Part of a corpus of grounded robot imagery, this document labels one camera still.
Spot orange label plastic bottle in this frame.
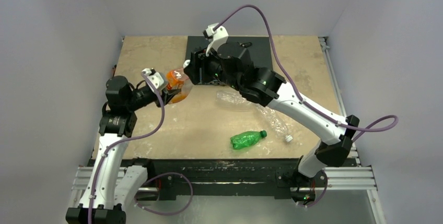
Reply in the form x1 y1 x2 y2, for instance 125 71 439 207
166 68 193 104

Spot white bottle cap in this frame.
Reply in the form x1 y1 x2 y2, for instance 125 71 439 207
183 60 190 68

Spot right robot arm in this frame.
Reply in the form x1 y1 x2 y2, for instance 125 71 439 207
183 42 359 186

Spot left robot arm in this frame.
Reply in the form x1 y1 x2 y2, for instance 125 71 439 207
65 68 168 223

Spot large clear plastic bottle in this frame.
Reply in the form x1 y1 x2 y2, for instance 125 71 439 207
215 90 253 112

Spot green plastic bottle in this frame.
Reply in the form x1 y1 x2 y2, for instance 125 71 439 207
230 130 267 150

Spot slim clear plastic bottle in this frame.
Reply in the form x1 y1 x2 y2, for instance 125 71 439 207
255 105 294 143

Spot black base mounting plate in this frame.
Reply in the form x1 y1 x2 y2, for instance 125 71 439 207
118 158 326 205

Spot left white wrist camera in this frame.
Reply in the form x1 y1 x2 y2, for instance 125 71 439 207
141 68 168 94

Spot black handled snips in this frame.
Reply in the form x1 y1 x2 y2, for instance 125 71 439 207
240 42 252 48

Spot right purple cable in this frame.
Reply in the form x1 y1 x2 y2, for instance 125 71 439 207
216 4 399 208

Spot aluminium frame rail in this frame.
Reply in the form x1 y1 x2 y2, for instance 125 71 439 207
72 166 378 191

